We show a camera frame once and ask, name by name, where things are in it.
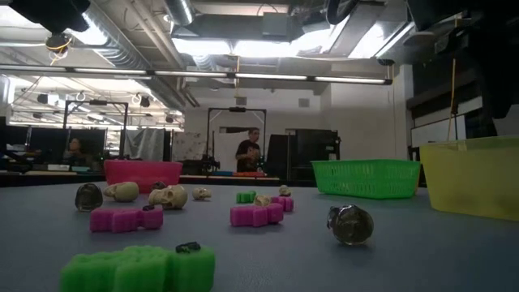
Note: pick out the cream plastic skull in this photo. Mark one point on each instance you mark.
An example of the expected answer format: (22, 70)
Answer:
(262, 200)
(201, 194)
(285, 190)
(170, 197)
(123, 191)

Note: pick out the background black robot arm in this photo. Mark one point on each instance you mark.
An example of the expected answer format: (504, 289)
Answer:
(202, 165)
(262, 164)

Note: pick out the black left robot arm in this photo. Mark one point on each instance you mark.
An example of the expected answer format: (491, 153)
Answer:
(48, 12)

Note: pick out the yellow plastic bin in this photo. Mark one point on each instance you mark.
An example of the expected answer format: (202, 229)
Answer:
(470, 182)

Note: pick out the green plastic basket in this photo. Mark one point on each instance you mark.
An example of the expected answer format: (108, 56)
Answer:
(365, 178)

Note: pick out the black equipment cabinet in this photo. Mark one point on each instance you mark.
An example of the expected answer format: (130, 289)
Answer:
(308, 150)

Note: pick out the grey ceiling ventilation box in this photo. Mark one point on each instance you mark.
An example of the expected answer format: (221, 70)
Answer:
(275, 24)

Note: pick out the person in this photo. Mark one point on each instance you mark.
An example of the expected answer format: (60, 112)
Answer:
(247, 156)
(75, 147)

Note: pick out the pink sponge centre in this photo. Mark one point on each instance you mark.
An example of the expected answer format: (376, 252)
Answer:
(256, 215)

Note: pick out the white paper board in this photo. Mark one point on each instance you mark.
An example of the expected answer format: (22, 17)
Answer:
(188, 146)

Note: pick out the background work table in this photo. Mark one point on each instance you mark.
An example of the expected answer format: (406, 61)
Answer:
(190, 177)

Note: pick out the grey cloth sheet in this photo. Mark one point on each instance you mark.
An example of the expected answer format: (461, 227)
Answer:
(144, 144)

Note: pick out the pink round bowl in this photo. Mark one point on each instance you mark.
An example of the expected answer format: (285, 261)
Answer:
(142, 174)

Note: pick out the large green sponge foreground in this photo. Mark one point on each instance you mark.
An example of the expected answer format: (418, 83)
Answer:
(142, 271)

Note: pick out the black gantry frame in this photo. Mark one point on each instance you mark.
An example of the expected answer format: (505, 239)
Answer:
(237, 109)
(97, 102)

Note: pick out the silver round air duct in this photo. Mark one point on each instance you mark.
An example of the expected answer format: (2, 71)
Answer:
(180, 10)

